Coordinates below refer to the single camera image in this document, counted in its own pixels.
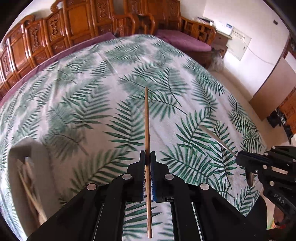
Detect grey metal tray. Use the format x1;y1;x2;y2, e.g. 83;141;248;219
8;137;61;236

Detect dark wooden chopstick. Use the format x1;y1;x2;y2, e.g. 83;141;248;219
144;87;152;238

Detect fern pattern tablecloth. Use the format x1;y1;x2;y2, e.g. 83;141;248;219
1;35;266;240

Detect carved wooden armchair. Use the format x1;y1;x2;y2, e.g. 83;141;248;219
123;0;217;45

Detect carved wooden bench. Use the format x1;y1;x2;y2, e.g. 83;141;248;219
1;1;156;97

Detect white wall panel box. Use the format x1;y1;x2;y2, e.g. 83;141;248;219
227;28;251;61

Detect wooden side cabinet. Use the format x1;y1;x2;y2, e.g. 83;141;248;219
210;31;232;58

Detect cream plastic rice paddle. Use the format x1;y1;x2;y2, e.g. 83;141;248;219
25;157;42;210

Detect person's right hand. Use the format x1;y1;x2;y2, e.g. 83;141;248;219
273;206;285;226

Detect light bamboo chopstick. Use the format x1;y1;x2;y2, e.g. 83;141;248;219
16;157;47;227

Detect purple seat cushion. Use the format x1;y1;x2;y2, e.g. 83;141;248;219
156;30;212;52

